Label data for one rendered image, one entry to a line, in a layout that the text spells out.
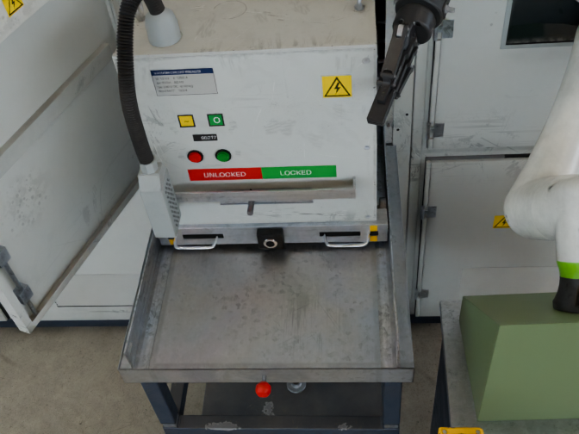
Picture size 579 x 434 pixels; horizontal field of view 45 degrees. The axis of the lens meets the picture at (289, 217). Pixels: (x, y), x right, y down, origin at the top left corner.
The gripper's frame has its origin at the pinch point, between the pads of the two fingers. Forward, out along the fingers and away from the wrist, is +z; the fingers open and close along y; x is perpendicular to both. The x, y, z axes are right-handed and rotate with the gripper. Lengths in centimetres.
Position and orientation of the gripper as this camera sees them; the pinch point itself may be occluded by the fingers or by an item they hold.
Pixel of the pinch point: (381, 106)
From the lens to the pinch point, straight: 125.5
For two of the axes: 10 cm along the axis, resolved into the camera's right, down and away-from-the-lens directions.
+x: -9.0, -2.5, 3.7
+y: 2.5, 4.2, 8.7
